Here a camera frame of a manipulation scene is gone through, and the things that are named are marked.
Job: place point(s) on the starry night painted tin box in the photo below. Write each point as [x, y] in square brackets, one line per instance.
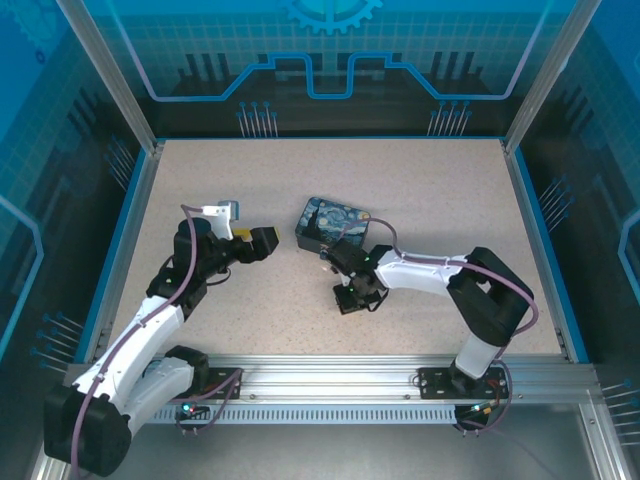
[330, 220]

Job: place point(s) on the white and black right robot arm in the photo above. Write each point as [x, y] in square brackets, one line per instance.
[425, 272]

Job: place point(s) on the small connector with LED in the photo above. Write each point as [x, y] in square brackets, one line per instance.
[482, 407]
[192, 410]

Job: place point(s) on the aluminium side frame rail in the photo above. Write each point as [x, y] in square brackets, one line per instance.
[130, 240]
[537, 250]

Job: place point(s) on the aluminium mounting rail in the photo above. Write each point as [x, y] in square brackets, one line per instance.
[330, 375]

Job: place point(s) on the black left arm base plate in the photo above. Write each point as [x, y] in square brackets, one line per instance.
[225, 382]

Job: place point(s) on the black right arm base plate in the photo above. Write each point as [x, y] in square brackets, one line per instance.
[435, 382]

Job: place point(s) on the aluminium frame post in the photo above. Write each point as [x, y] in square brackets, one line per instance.
[115, 80]
[545, 75]

